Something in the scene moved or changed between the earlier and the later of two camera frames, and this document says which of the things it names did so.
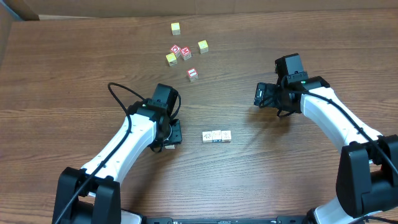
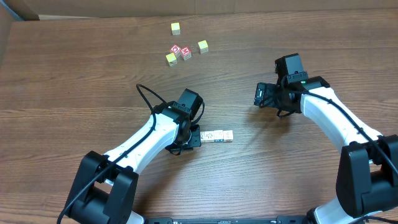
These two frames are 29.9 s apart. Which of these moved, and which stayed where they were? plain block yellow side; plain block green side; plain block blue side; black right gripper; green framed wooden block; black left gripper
Moved: plain block blue side; black left gripper
Stayed: plain block green side; green framed wooden block; plain block yellow side; black right gripper
